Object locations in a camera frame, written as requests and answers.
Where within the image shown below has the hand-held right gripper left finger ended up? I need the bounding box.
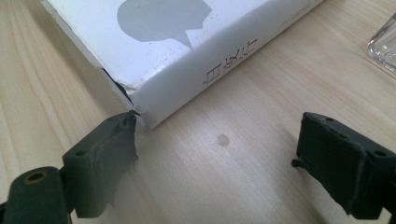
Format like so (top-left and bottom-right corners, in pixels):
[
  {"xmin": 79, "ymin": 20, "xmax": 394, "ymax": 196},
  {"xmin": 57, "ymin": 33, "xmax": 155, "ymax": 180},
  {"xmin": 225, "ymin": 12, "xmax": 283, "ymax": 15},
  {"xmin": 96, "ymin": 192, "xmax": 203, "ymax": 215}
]
[{"xmin": 62, "ymin": 110, "xmax": 139, "ymax": 218}]

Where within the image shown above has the clear acrylic book rack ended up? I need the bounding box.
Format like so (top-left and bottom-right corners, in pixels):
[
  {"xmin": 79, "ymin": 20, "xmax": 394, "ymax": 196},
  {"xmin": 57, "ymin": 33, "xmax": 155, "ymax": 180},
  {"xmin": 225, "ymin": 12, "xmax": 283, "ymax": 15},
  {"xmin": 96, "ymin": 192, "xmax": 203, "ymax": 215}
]
[{"xmin": 367, "ymin": 12, "xmax": 396, "ymax": 74}]

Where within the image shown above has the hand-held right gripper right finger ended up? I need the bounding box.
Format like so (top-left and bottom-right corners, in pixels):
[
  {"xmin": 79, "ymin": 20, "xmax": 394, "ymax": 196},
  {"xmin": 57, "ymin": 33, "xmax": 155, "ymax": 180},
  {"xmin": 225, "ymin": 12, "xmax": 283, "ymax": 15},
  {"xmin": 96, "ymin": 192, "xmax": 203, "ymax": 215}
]
[{"xmin": 290, "ymin": 111, "xmax": 396, "ymax": 220}]

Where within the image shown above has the white book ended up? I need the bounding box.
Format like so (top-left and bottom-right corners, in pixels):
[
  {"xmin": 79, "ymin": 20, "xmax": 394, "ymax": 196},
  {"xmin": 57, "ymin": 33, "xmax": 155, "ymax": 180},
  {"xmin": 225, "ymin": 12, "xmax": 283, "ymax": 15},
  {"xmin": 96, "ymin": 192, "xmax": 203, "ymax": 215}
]
[{"xmin": 41, "ymin": 0, "xmax": 325, "ymax": 130}]

